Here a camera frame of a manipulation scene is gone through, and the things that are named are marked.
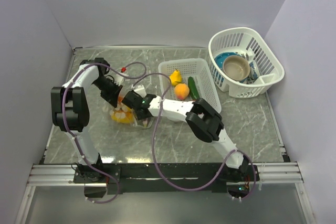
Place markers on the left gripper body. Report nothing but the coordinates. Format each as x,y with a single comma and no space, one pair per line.
108,88

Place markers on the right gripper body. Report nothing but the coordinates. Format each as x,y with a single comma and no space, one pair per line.
139,117

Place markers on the polka dot zip bag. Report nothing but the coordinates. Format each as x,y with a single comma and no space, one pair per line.
137,123

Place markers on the orange fake peach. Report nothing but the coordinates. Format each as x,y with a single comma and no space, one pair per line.
181,91

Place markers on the yellow fake pear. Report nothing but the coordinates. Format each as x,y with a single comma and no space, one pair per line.
176,78

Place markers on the green fake vegetable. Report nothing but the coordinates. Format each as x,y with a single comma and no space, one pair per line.
194,94

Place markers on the purple fake eggplant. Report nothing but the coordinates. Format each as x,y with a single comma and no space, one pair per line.
145,122

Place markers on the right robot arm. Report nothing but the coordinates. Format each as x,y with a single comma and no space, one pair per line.
204,121

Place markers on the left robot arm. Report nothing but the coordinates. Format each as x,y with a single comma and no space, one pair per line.
71,114

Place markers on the flat white perforated basket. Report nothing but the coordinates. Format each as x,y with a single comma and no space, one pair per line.
195,73

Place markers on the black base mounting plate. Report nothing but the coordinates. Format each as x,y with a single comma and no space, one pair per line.
166,177

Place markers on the blue plate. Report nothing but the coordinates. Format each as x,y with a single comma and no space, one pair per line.
219,59

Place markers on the beige bowl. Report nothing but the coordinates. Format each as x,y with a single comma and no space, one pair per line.
237,68

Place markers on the white oval dish basket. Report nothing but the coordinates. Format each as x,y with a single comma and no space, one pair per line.
265,68

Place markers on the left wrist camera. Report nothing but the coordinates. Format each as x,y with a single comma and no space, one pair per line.
120,76

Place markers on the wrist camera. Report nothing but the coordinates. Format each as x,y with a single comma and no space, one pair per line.
120,76
139,89

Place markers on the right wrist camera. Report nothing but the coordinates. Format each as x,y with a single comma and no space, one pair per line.
139,89

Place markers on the aluminium frame rail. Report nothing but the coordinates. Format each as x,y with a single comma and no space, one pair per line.
62,175

